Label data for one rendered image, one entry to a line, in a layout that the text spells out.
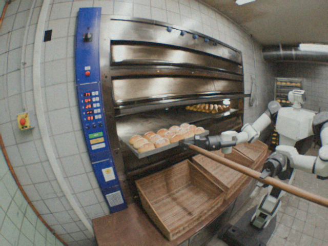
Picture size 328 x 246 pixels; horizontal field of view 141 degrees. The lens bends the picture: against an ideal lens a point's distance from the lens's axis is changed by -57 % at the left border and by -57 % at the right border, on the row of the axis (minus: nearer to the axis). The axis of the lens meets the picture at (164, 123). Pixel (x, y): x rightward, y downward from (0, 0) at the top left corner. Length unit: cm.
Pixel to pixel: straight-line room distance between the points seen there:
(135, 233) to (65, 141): 80
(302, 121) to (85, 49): 131
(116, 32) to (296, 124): 126
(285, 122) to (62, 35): 147
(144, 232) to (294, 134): 116
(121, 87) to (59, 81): 42
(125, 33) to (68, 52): 42
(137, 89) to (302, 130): 107
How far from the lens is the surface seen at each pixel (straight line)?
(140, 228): 110
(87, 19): 100
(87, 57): 88
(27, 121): 90
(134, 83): 95
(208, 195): 130
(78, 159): 96
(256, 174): 56
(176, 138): 81
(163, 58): 106
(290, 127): 91
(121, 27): 104
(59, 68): 91
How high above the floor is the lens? 151
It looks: 14 degrees down
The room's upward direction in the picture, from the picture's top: 4 degrees counter-clockwise
